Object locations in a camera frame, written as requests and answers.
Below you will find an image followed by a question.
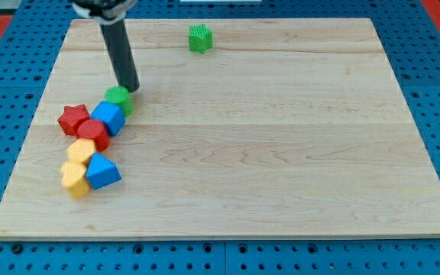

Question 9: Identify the yellow hexagon block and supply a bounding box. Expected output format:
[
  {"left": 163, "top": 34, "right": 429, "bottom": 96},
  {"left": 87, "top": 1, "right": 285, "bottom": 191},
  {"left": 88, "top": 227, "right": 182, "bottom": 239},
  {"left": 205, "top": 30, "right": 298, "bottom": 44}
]
[{"left": 66, "top": 138, "right": 96, "bottom": 165}]

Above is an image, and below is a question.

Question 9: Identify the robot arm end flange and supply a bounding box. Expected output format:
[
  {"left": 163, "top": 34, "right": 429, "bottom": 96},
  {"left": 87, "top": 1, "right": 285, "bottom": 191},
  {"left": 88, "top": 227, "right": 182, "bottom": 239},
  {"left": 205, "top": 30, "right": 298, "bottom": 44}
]
[{"left": 72, "top": 0, "right": 138, "bottom": 25}]

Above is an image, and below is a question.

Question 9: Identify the blue triangle block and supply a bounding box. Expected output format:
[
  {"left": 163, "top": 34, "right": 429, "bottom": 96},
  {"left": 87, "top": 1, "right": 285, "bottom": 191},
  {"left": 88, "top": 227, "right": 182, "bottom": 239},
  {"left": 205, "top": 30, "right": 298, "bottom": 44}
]
[{"left": 86, "top": 153, "right": 121, "bottom": 189}]

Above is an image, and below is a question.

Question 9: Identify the yellow heart block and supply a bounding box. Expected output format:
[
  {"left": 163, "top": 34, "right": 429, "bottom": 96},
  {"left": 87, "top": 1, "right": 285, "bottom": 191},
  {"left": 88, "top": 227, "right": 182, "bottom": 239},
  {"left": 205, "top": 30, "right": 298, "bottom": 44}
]
[{"left": 60, "top": 161, "right": 91, "bottom": 199}]

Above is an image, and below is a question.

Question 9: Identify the green star block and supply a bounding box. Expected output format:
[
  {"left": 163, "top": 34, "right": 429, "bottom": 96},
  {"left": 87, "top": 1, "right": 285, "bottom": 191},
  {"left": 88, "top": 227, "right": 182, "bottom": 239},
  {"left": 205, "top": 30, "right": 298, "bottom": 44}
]
[{"left": 188, "top": 24, "right": 213, "bottom": 54}]

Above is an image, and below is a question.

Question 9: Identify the light wooden board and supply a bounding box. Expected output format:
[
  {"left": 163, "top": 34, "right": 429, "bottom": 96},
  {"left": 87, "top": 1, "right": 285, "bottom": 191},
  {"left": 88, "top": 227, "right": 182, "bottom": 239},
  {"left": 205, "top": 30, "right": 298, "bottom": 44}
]
[{"left": 0, "top": 18, "right": 440, "bottom": 241}]

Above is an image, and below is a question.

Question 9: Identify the blue cube block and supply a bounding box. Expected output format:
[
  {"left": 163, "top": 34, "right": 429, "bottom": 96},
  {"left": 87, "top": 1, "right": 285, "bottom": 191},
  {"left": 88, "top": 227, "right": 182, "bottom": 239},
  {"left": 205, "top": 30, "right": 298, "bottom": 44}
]
[{"left": 91, "top": 101, "right": 125, "bottom": 137}]

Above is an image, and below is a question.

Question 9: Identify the green cylinder block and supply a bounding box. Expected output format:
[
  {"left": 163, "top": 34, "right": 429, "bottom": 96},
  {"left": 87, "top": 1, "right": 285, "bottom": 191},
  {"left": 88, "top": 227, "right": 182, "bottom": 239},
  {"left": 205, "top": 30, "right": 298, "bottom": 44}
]
[{"left": 104, "top": 86, "right": 134, "bottom": 117}]

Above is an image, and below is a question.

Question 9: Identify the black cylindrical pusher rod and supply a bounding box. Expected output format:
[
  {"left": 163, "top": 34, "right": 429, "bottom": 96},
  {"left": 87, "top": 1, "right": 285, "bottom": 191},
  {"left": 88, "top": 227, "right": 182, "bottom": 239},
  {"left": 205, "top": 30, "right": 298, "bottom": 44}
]
[{"left": 100, "top": 19, "right": 140, "bottom": 92}]

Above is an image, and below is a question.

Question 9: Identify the red star block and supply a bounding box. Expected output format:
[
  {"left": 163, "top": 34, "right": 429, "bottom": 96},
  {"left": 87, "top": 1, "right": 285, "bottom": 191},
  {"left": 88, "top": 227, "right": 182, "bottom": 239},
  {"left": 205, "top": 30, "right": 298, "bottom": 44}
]
[{"left": 57, "top": 104, "right": 89, "bottom": 136}]

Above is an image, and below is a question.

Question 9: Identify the red cylinder block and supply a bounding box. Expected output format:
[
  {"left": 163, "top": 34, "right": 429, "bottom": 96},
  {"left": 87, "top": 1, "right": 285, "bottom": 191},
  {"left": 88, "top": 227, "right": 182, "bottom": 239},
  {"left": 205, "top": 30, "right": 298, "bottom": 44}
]
[{"left": 76, "top": 118, "right": 110, "bottom": 152}]

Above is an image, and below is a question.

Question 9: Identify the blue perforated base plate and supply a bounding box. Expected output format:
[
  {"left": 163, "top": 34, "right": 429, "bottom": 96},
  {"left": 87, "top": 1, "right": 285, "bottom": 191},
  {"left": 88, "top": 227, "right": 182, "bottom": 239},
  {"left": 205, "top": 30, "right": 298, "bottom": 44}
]
[{"left": 0, "top": 0, "right": 440, "bottom": 274}]

